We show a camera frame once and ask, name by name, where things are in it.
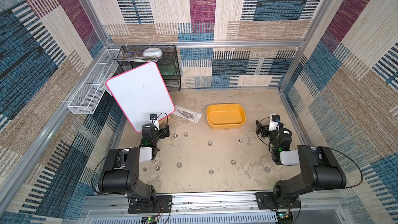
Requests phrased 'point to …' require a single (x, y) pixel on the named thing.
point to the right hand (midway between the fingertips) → (266, 118)
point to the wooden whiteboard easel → (166, 120)
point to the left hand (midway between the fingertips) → (159, 123)
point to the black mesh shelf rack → (131, 57)
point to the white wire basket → (87, 99)
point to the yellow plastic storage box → (226, 115)
